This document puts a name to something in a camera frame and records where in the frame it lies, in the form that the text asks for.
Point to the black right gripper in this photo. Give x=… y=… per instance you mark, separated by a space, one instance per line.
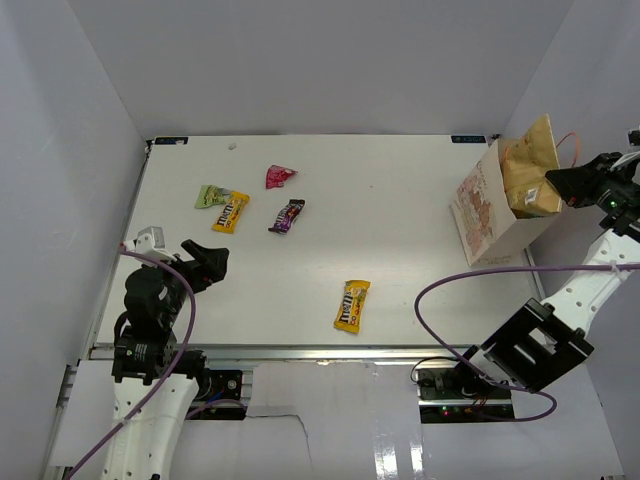
x=577 y=185

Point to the blue label right corner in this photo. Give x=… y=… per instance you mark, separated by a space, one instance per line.
x=468 y=139

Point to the yellow m&m's pack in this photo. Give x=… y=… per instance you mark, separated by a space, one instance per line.
x=231 y=212
x=349 y=315

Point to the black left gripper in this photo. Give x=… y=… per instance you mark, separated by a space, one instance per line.
x=215 y=264

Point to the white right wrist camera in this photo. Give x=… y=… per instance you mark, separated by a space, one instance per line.
x=632 y=145

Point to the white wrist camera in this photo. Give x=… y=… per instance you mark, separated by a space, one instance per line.
x=150 y=243
x=632 y=145

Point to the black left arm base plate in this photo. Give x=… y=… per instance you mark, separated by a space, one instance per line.
x=219 y=397

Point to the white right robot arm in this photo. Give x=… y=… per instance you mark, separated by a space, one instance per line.
x=546 y=339

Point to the aluminium front rail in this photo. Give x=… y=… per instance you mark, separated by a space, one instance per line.
x=239 y=353

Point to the blue label left corner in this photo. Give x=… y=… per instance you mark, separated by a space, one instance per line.
x=163 y=141

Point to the printed paper bag orange handles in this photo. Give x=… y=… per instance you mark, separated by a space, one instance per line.
x=489 y=230

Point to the blue label corner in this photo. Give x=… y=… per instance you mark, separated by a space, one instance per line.
x=163 y=141
x=468 y=139

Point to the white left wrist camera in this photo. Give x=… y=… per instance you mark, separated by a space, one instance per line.
x=150 y=243

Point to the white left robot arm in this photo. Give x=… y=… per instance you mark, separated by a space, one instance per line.
x=156 y=377

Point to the tan snack pouch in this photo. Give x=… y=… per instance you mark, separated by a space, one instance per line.
x=524 y=166

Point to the pink snack packet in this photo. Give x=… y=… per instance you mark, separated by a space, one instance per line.
x=276 y=176

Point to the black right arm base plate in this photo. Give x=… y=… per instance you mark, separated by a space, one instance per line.
x=450 y=393

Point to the green snack packet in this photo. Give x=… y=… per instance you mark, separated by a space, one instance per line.
x=211 y=195

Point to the purple chocolate bar wrapper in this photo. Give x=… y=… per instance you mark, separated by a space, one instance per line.
x=287 y=216

